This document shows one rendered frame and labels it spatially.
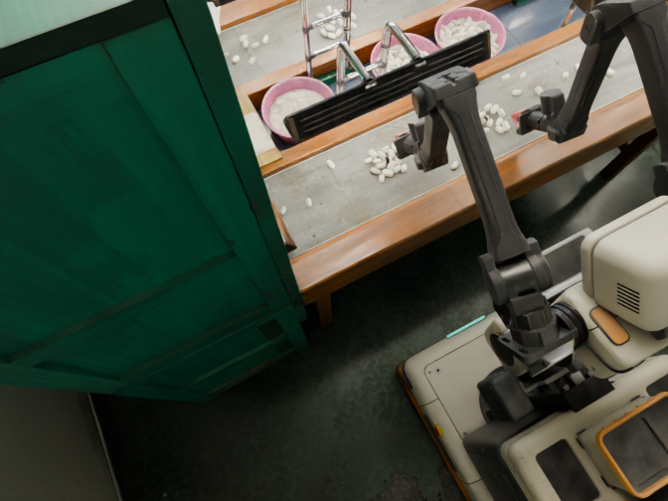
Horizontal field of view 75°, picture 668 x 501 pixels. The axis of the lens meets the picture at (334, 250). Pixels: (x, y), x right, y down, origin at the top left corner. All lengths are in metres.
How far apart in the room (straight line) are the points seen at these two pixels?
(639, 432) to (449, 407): 0.69
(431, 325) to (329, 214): 0.90
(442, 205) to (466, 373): 0.70
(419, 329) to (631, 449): 1.05
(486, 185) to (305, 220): 0.73
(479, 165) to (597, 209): 1.83
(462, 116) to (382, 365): 1.42
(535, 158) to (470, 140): 0.83
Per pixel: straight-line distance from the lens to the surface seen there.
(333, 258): 1.33
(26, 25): 0.41
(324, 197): 1.44
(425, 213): 1.41
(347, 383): 2.02
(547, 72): 1.91
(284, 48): 1.84
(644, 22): 1.08
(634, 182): 2.79
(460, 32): 1.94
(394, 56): 1.83
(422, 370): 1.77
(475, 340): 1.84
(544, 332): 0.88
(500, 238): 0.83
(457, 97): 0.81
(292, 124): 1.16
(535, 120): 1.52
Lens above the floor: 2.01
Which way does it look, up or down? 69 degrees down
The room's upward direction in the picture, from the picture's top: 2 degrees counter-clockwise
